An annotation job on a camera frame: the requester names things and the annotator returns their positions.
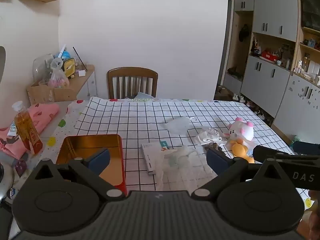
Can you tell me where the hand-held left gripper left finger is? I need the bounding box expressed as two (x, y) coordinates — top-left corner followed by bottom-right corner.
(25, 148), (127, 202)

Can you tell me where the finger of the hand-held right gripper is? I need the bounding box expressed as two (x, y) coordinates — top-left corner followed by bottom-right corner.
(252, 145), (289, 165)

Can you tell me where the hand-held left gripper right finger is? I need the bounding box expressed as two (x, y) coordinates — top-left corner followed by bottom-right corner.
(191, 149), (290, 201)

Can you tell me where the golden tin box red rim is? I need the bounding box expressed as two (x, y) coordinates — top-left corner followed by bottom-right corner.
(55, 134), (128, 197)

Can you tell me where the blue printed tissue packet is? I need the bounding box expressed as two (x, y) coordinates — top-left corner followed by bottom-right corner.
(155, 145), (200, 192)

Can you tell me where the person's right hand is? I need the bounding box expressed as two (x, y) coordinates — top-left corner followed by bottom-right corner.
(307, 190), (320, 240)

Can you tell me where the dark blue object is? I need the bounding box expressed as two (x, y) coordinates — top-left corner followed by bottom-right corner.
(291, 141), (320, 156)

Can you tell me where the yellow plush toy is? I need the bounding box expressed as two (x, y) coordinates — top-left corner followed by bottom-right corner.
(231, 140), (255, 164)

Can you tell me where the white pink plush toy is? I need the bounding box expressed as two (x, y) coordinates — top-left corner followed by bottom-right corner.
(222, 117), (255, 143)

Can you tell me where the black white checked cloth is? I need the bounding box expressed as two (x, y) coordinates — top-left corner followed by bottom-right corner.
(72, 96), (308, 205)

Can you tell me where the clear crumpled plastic bag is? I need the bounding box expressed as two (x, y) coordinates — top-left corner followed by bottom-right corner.
(166, 117), (192, 134)

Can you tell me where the flat white box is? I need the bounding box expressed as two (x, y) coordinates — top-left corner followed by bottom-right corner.
(140, 141), (175, 175)

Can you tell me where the pink printed cloth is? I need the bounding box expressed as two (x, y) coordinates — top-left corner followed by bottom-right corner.
(0, 102), (60, 160)

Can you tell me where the wooden side cabinet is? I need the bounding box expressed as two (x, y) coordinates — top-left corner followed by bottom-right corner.
(66, 64), (98, 100)

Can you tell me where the light blue cloth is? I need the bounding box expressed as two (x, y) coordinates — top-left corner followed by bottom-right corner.
(134, 92), (155, 100)

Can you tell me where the dark purple packet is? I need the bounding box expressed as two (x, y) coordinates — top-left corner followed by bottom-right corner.
(14, 159), (27, 178)

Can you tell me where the amber tea bottle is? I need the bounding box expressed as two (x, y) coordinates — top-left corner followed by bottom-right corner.
(12, 101), (43, 155)

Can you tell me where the cardboard box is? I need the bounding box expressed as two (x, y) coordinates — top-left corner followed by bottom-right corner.
(27, 80), (78, 105)

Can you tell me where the plastic bag with pink contents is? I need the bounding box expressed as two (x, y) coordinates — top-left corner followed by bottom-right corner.
(47, 57), (70, 88)

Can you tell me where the wooden chair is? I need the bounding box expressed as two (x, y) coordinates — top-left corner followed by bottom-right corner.
(107, 67), (159, 99)

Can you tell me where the white blue tube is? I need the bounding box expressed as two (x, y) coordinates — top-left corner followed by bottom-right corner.
(7, 121), (19, 137)

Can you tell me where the white round object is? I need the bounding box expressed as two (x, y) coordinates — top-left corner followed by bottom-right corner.
(0, 164), (16, 205)

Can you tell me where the yellow tissue box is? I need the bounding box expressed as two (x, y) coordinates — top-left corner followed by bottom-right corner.
(62, 58), (76, 78)

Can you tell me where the thin black stick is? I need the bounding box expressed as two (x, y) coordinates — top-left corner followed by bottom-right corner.
(73, 46), (87, 71)

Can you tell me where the clear glass jar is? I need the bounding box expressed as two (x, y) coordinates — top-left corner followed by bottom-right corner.
(32, 54), (55, 83)

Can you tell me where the grey wooden wall cabinet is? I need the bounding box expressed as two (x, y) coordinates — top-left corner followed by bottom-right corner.
(222, 0), (320, 140)

